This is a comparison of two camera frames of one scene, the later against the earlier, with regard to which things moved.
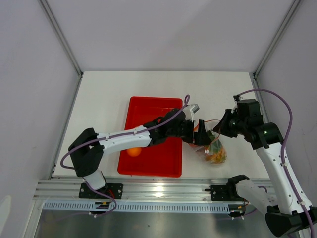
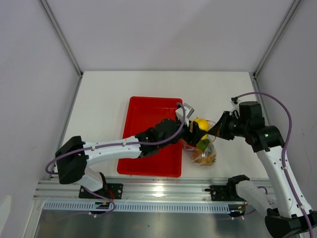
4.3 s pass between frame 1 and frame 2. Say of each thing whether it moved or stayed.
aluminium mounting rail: stayed
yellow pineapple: moved
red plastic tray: stayed
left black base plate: stayed
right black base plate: stayed
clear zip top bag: moved
